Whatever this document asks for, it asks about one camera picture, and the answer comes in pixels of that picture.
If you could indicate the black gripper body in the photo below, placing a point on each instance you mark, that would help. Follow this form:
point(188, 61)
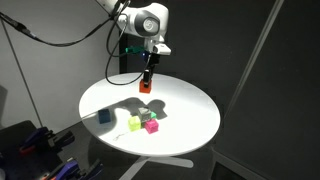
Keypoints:
point(153, 61)

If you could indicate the orange block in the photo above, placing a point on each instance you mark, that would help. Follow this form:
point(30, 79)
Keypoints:
point(145, 87)

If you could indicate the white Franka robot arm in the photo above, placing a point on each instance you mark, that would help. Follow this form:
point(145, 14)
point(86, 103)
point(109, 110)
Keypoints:
point(146, 21)

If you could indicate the grey block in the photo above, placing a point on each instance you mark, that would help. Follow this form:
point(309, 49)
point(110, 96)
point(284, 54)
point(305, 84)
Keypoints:
point(144, 115)

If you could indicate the green block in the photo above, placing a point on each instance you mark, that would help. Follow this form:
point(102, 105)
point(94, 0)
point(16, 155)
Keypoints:
point(153, 115)

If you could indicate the yellow-green block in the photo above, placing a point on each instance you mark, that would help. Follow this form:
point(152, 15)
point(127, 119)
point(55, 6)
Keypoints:
point(134, 123)

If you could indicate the pink block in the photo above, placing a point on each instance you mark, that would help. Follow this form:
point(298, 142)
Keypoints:
point(151, 126)

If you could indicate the blue block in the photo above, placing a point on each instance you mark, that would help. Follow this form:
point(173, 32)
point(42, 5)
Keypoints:
point(104, 116)

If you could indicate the round white table top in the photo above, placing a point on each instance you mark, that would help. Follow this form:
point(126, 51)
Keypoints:
point(186, 120)

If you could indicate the white table base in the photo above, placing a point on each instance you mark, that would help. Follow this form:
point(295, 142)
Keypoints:
point(160, 162)

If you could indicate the black spring clamp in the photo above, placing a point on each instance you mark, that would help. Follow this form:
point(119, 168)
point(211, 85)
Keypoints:
point(63, 138)

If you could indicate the large purple black clamp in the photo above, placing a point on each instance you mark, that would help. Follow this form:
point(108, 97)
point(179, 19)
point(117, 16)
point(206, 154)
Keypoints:
point(73, 170)

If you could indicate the thin metal pole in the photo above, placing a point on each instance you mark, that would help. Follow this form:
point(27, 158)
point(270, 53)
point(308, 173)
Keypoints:
point(21, 71)

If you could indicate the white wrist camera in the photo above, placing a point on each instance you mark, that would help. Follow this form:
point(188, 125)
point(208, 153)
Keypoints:
point(162, 49)

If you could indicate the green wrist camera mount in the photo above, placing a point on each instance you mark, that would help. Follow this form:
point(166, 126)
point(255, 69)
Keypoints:
point(134, 49)

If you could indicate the silver diagonal frame bar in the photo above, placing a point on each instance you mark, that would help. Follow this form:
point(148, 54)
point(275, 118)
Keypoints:
point(256, 55)

